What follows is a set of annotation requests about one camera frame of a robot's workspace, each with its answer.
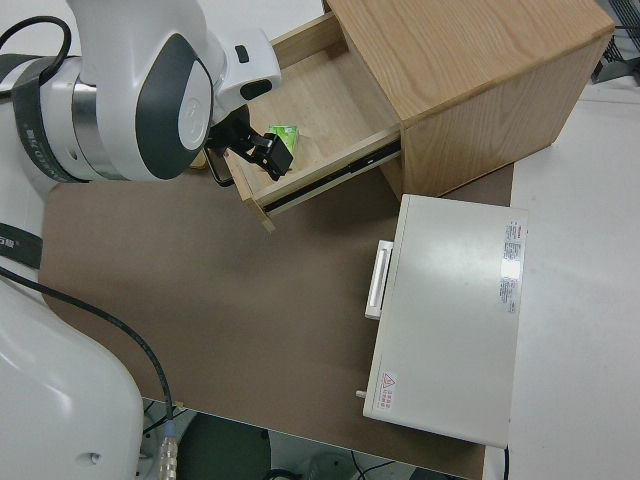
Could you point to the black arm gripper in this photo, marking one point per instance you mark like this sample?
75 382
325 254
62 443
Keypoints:
232 135

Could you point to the green packet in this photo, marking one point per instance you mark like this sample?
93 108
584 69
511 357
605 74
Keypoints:
289 136

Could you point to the wooden drawer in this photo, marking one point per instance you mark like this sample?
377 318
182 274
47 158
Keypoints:
325 100

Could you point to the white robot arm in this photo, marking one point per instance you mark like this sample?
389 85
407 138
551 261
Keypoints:
115 100

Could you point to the light wooden drawer cabinet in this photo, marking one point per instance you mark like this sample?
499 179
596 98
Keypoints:
475 60

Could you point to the brown table mat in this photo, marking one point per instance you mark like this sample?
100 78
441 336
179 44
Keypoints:
200 300

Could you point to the white toaster oven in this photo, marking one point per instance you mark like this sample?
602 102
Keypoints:
450 310

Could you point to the dark round floor base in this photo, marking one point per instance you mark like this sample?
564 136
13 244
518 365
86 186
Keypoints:
225 450

